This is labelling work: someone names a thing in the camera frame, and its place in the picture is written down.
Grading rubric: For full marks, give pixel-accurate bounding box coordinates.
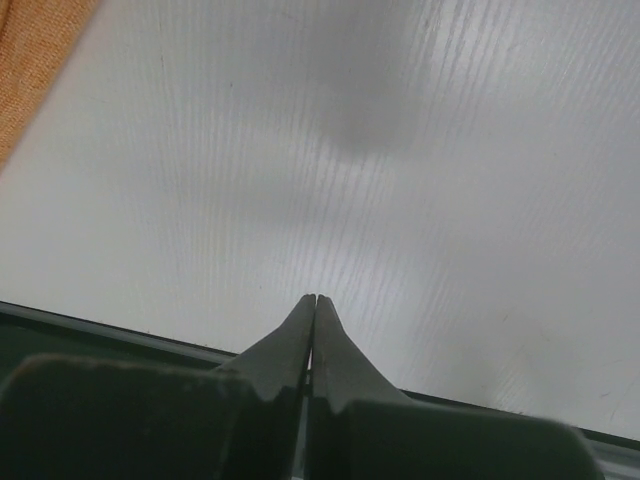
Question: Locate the orange cloth placemat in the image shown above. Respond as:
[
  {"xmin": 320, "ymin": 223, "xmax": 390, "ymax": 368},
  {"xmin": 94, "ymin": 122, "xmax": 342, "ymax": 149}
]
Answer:
[{"xmin": 1, "ymin": 0, "xmax": 99, "ymax": 164}]

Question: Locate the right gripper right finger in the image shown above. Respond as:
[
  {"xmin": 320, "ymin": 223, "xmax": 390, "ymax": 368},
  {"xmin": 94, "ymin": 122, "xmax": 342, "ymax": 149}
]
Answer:
[{"xmin": 306, "ymin": 296, "xmax": 600, "ymax": 479}]

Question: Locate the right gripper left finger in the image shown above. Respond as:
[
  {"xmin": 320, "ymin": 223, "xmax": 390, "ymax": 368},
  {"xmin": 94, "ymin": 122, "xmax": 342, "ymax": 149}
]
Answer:
[{"xmin": 1, "ymin": 294, "xmax": 316, "ymax": 479}]

